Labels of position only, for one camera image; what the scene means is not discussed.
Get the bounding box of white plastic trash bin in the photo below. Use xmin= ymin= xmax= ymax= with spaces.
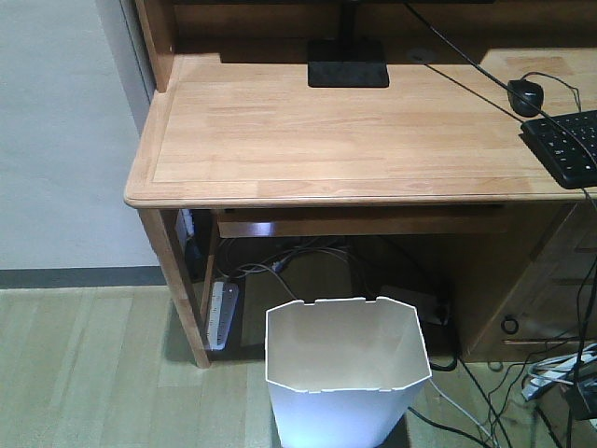
xmin=265 ymin=297 xmax=432 ymax=447

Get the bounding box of wooden keyboard tray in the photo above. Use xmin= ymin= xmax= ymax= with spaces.
xmin=216 ymin=206 xmax=512 ymax=238

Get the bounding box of white power strip under desk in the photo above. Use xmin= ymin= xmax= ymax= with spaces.
xmin=206 ymin=281 xmax=240 ymax=351

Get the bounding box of wooden desk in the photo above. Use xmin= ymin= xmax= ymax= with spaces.
xmin=125 ymin=1 xmax=596 ymax=368

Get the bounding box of black monitor with stand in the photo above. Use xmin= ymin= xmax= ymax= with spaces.
xmin=172 ymin=1 xmax=496 ymax=89

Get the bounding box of black computer mouse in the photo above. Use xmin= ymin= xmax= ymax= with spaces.
xmin=507 ymin=79 xmax=544 ymax=118

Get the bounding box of black keyboard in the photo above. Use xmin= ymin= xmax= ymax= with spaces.
xmin=521 ymin=110 xmax=596 ymax=189

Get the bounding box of white power strip right floor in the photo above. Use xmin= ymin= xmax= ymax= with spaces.
xmin=521 ymin=353 xmax=577 ymax=401

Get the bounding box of black cable across desk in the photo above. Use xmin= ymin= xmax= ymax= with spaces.
xmin=403 ymin=2 xmax=597 ymax=160

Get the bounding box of white cable on floor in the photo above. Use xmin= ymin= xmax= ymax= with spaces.
xmin=427 ymin=378 xmax=496 ymax=444

